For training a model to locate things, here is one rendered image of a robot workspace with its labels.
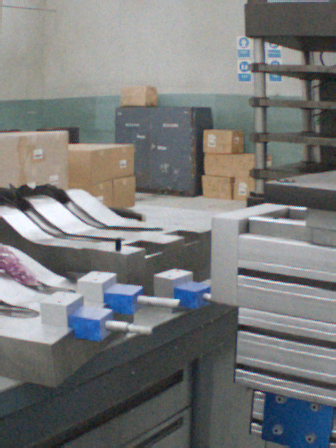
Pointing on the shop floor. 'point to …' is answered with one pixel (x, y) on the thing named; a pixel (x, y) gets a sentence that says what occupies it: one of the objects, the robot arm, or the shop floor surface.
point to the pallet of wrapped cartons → (34, 158)
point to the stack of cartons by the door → (227, 166)
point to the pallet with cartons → (103, 172)
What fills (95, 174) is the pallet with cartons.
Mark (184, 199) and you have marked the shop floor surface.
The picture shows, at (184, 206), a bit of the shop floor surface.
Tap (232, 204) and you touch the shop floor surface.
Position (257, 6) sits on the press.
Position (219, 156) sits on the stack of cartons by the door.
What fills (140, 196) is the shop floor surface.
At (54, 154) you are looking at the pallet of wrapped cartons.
